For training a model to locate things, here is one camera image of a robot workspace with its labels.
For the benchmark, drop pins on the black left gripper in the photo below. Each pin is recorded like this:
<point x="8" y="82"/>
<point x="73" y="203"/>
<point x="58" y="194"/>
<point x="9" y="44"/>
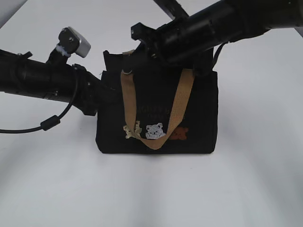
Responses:
<point x="91" y="92"/>

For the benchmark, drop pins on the black fabric tote bag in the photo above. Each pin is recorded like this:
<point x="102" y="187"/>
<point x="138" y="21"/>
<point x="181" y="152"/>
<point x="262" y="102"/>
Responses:
<point x="161" y="109"/>

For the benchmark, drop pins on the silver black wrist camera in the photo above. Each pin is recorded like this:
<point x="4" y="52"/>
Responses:
<point x="70" y="42"/>

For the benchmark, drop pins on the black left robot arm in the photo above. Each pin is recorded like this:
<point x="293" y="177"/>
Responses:
<point x="20" y="75"/>

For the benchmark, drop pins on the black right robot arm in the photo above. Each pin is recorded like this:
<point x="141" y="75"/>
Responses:
<point x="222" y="22"/>

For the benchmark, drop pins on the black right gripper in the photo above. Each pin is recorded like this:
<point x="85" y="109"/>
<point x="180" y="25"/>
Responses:
<point x="149" y="38"/>

